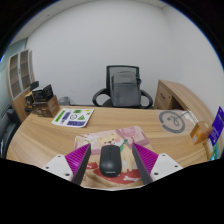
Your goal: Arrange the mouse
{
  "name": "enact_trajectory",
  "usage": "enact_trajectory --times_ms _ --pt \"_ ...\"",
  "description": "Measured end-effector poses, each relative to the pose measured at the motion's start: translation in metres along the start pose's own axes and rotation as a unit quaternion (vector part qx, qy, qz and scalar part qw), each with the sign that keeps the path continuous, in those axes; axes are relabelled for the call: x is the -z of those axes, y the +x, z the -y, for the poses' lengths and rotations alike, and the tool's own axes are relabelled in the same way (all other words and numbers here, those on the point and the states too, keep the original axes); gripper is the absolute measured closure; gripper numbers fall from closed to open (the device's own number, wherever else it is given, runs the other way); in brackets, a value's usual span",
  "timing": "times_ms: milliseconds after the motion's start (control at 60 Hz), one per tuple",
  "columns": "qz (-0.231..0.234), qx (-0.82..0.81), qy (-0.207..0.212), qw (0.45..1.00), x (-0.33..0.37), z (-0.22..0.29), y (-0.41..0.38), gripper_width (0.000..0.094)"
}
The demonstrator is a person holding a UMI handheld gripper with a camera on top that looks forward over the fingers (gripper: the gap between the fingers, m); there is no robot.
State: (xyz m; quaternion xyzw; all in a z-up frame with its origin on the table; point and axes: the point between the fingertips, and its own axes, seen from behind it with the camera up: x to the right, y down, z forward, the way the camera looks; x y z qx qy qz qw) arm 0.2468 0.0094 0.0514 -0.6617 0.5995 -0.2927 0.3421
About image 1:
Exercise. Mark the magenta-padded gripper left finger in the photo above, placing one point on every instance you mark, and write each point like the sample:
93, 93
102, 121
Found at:
76, 159

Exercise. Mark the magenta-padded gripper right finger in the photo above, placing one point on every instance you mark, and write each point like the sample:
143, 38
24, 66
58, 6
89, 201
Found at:
147, 159

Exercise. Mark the black computer mouse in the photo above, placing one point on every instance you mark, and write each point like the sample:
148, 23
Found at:
110, 161

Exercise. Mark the cartoon-print mouse pad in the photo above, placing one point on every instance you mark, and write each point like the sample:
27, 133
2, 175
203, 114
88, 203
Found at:
126, 136

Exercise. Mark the brown cardboard box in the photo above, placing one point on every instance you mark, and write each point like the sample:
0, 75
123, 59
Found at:
48, 108

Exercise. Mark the orange-brown box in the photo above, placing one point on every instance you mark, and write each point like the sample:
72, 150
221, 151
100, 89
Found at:
200, 132

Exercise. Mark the small tan box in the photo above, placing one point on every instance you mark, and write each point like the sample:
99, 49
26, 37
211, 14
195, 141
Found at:
208, 151

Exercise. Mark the black mesh office chair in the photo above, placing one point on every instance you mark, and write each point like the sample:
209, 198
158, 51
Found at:
100, 96

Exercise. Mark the black padded chair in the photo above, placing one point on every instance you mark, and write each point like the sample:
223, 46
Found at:
7, 133

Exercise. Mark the wooden side desk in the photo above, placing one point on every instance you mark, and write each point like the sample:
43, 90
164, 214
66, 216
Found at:
180, 93

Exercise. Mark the black cardboard box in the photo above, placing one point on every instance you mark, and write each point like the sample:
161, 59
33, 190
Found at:
43, 92

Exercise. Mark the grey backpack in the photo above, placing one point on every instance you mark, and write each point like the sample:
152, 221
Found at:
125, 88

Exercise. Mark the purple standing card package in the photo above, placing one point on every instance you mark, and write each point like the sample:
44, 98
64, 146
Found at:
218, 125

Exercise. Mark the wooden shelf unit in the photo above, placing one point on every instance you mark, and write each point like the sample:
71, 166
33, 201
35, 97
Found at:
18, 76

